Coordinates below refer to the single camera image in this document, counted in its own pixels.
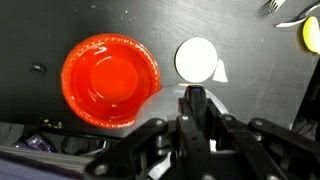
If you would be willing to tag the purple sparkly object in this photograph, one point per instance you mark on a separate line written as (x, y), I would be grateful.
(36, 142)

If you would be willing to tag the dark blue plastic lid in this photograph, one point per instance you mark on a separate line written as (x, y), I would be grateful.
(20, 171)

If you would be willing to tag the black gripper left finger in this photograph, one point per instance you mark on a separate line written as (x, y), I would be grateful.
(140, 156)

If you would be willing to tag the red plastic bowl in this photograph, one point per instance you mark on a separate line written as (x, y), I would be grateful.
(110, 80)

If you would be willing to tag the yellow toy banana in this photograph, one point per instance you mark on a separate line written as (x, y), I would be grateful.
(312, 35)

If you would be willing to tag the silver spoon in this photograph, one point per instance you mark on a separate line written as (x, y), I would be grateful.
(293, 21)

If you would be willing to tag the beige triangular wedge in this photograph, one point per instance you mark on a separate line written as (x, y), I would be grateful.
(220, 74)

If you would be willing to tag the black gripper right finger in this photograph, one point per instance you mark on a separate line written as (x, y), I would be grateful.
(266, 153)

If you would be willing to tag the silver fork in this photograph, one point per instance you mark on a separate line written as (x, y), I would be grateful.
(271, 6)

